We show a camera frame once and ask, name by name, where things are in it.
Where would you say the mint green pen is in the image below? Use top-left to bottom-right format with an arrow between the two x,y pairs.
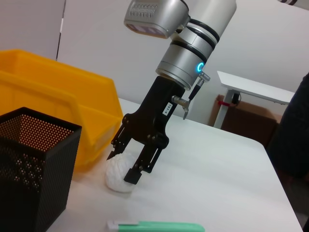
107,220 -> 206,232

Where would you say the yellow plastic bin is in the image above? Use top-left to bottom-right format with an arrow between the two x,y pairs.
0,49 -> 125,173

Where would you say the white paper ball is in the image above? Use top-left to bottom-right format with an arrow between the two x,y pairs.
104,152 -> 140,193

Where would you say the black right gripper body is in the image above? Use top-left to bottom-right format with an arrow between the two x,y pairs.
122,76 -> 185,148

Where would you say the right wrist cable with connectors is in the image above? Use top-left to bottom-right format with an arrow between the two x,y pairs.
171,70 -> 211,120

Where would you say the white background desk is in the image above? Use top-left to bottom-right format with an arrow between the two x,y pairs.
213,71 -> 295,129

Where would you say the brown cardboard box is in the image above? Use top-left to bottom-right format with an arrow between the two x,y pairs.
210,94 -> 283,148

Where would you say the black mesh pen holder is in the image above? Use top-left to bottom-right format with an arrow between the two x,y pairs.
0,107 -> 83,232

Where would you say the dark clothed person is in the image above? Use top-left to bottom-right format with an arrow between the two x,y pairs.
265,72 -> 309,179

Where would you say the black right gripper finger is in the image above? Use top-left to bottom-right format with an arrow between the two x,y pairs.
124,144 -> 164,186
107,125 -> 132,160

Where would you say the right wrist camera housing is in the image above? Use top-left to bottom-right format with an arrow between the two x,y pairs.
123,0 -> 191,40

